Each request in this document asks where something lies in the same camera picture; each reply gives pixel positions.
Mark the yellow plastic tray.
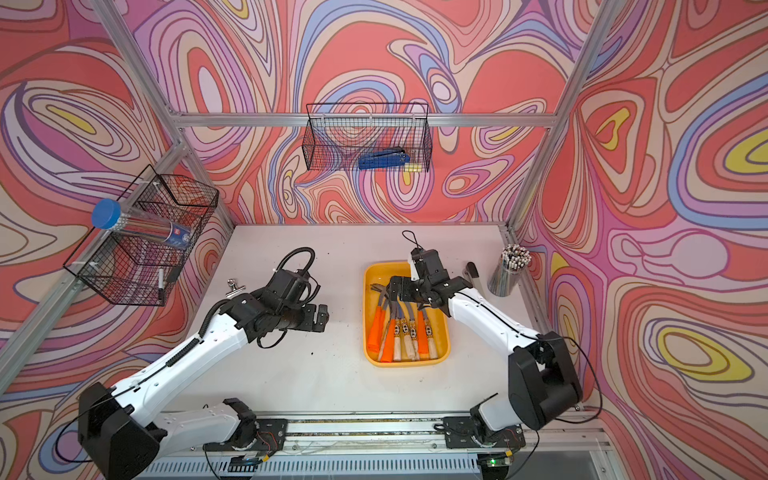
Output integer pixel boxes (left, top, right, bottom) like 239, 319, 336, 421
362, 262, 451, 367

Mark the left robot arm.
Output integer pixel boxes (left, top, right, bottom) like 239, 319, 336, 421
77, 247, 329, 479

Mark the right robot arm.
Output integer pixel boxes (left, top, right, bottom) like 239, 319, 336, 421
388, 230, 583, 439

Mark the silver bulldog clip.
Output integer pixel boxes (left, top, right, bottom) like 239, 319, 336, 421
225, 278, 245, 299

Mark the cup of pencils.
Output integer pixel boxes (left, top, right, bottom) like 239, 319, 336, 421
488, 244, 532, 297

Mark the black marker in basket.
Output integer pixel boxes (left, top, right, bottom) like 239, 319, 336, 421
157, 268, 166, 306

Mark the blue tool in basket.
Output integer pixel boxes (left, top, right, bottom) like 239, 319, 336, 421
358, 147, 411, 170

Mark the clear bottle blue cap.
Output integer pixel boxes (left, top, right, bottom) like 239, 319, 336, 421
91, 199, 192, 249

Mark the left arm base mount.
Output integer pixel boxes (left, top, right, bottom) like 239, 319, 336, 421
203, 397, 288, 455

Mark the left wire basket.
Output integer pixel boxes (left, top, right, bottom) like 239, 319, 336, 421
63, 166, 219, 306

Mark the wire basket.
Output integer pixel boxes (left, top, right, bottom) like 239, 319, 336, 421
302, 101, 433, 173
63, 166, 219, 306

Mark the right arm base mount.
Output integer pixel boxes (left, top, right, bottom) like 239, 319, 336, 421
433, 393, 526, 452

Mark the back wire basket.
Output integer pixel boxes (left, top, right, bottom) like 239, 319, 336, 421
302, 101, 433, 173

